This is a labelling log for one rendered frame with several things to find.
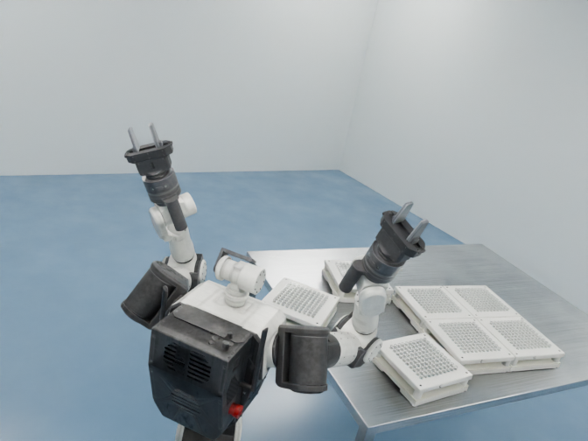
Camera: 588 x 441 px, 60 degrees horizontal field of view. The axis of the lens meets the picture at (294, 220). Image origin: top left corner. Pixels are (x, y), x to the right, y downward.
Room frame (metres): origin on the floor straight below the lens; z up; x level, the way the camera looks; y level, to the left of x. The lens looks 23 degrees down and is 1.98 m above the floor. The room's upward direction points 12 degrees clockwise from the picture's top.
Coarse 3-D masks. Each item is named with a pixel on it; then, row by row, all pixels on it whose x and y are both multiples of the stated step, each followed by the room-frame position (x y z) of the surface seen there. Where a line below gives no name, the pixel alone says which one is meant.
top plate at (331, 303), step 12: (276, 288) 1.76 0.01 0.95; (312, 288) 1.81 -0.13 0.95; (264, 300) 1.65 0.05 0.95; (288, 300) 1.69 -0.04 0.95; (300, 300) 1.70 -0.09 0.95; (336, 300) 1.76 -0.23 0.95; (288, 312) 1.60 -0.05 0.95; (312, 312) 1.64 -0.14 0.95; (324, 312) 1.65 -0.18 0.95; (312, 324) 1.56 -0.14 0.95
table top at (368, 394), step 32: (256, 256) 2.12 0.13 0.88; (288, 256) 2.19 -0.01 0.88; (320, 256) 2.26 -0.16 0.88; (352, 256) 2.33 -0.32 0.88; (416, 256) 2.49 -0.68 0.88; (448, 256) 2.58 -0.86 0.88; (480, 256) 2.67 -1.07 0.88; (320, 288) 1.96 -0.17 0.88; (512, 288) 2.35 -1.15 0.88; (544, 288) 2.43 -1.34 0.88; (384, 320) 1.80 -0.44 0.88; (544, 320) 2.08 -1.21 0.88; (576, 320) 2.14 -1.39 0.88; (576, 352) 1.86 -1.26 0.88; (352, 384) 1.37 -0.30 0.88; (384, 384) 1.40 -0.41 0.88; (480, 384) 1.51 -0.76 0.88; (512, 384) 1.55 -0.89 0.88; (544, 384) 1.59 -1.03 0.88; (576, 384) 1.65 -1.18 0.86; (384, 416) 1.25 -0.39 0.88; (416, 416) 1.28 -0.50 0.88; (448, 416) 1.35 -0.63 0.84
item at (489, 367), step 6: (432, 336) 1.72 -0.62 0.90; (438, 342) 1.68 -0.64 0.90; (444, 348) 1.65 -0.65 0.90; (450, 354) 1.62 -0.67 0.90; (468, 366) 1.57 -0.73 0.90; (474, 366) 1.58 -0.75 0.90; (480, 366) 1.58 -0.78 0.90; (486, 366) 1.59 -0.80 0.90; (492, 366) 1.60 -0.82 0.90; (498, 366) 1.61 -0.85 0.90; (504, 366) 1.62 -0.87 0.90; (474, 372) 1.56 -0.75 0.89; (480, 372) 1.57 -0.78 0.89; (486, 372) 1.58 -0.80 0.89; (492, 372) 1.59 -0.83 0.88; (498, 372) 1.60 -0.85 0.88
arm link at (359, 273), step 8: (360, 256) 1.18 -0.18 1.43; (352, 264) 1.10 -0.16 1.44; (360, 264) 1.11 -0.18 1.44; (352, 272) 1.10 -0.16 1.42; (360, 272) 1.09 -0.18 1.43; (368, 272) 1.08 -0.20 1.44; (344, 280) 1.12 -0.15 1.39; (352, 280) 1.10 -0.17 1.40; (360, 280) 1.11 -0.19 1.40; (368, 280) 1.10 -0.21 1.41; (376, 280) 1.08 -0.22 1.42; (384, 280) 1.08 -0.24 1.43; (344, 288) 1.12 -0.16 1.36; (352, 288) 1.12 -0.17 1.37; (360, 288) 1.10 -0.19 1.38; (384, 288) 1.11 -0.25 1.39
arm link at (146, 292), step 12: (144, 276) 1.14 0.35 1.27; (156, 276) 1.13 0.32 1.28; (144, 288) 1.12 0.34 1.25; (156, 288) 1.12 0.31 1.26; (168, 288) 1.13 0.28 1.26; (132, 300) 1.10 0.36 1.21; (144, 300) 1.10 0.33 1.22; (156, 300) 1.11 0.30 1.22; (144, 312) 1.09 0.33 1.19; (156, 312) 1.12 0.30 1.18
